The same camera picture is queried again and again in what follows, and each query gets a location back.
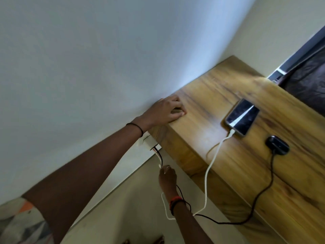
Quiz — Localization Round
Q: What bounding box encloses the person's right forearm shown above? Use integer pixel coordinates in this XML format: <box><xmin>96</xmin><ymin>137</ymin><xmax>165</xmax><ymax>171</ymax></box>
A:
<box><xmin>172</xmin><ymin>200</ymin><xmax>216</xmax><ymax>244</ymax></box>

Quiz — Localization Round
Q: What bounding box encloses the brown leaf-patterned curtain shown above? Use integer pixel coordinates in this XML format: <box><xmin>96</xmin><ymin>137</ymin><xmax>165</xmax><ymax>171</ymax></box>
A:
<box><xmin>278</xmin><ymin>47</ymin><xmax>325</xmax><ymax>111</ymax></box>

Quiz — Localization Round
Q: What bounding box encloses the black beaded bracelet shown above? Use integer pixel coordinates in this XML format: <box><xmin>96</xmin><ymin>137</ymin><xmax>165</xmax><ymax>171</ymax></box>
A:
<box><xmin>170</xmin><ymin>199</ymin><xmax>187</xmax><ymax>216</ymax></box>

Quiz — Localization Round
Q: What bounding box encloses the black smartphone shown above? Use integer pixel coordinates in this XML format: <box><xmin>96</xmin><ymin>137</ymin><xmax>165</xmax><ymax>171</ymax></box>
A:
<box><xmin>224</xmin><ymin>98</ymin><xmax>261</xmax><ymax>138</ymax></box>

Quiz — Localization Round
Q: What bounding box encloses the black thread wristband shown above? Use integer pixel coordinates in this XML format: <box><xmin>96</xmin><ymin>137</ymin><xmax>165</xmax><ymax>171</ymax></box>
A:
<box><xmin>126</xmin><ymin>122</ymin><xmax>145</xmax><ymax>138</ymax></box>

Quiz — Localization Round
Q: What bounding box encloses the person's left hand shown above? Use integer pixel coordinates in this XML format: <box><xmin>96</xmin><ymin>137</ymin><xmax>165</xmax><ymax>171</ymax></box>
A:
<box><xmin>138</xmin><ymin>95</ymin><xmax>188</xmax><ymax>130</ymax></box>

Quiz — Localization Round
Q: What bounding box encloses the white wall socket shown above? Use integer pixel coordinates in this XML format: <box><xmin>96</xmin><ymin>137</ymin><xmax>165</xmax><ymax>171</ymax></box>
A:
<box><xmin>137</xmin><ymin>132</ymin><xmax>162</xmax><ymax>151</ymax></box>

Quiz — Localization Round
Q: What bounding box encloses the black earbuds case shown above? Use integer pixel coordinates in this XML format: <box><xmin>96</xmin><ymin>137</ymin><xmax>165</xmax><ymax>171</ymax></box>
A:
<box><xmin>265</xmin><ymin>135</ymin><xmax>290</xmax><ymax>156</ymax></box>

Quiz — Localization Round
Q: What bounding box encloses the person's right hand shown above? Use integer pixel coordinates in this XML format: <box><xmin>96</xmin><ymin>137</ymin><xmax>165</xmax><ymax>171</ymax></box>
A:
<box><xmin>158</xmin><ymin>165</ymin><xmax>178</xmax><ymax>200</ymax></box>

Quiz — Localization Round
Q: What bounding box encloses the red wristband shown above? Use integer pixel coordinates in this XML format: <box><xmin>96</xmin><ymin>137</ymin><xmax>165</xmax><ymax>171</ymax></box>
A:
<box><xmin>169</xmin><ymin>196</ymin><xmax>184</xmax><ymax>209</ymax></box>

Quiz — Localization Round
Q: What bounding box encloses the person's left forearm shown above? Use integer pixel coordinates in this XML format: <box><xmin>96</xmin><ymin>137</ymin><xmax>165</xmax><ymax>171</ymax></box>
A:
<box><xmin>21</xmin><ymin>123</ymin><xmax>144</xmax><ymax>244</ymax></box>

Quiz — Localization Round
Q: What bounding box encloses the black charging cable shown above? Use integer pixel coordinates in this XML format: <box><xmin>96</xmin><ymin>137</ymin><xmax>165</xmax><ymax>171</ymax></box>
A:
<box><xmin>152</xmin><ymin>147</ymin><xmax>276</xmax><ymax>225</ymax></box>

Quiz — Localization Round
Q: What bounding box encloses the white charging cable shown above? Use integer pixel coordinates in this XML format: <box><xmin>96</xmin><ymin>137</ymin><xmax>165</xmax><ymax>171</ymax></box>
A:
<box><xmin>161</xmin><ymin>129</ymin><xmax>237</xmax><ymax>221</ymax></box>

